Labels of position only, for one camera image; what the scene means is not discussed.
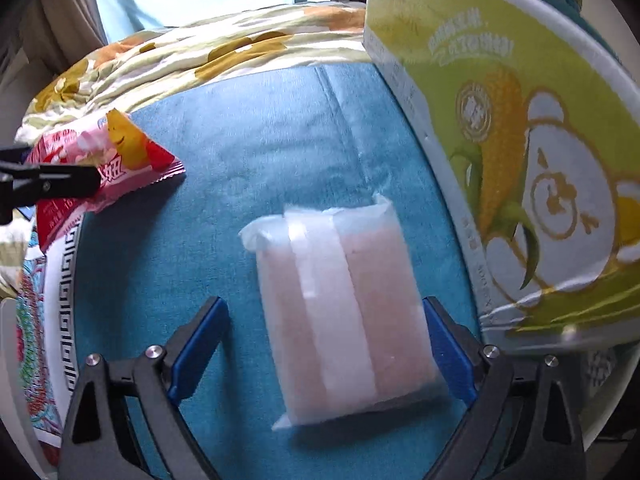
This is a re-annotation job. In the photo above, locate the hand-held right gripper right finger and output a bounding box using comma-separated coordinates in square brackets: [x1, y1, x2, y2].
[421, 296, 586, 480]

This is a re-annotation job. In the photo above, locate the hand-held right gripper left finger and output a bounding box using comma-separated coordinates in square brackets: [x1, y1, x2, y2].
[59, 296, 231, 480]

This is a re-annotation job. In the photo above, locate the red pink snack packet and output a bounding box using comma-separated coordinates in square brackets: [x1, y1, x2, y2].
[25, 108, 187, 253]

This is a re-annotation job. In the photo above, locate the white translucent packet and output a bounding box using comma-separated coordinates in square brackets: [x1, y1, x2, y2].
[239, 195, 448, 431]

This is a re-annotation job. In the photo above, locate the green corn bear bag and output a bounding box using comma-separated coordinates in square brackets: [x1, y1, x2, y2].
[362, 0, 640, 451]

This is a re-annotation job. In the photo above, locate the teal fabric cushion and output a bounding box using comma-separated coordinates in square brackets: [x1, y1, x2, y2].
[75, 62, 516, 480]

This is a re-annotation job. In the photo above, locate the floral yellow blanket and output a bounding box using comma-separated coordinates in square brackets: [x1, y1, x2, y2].
[15, 1, 371, 146]

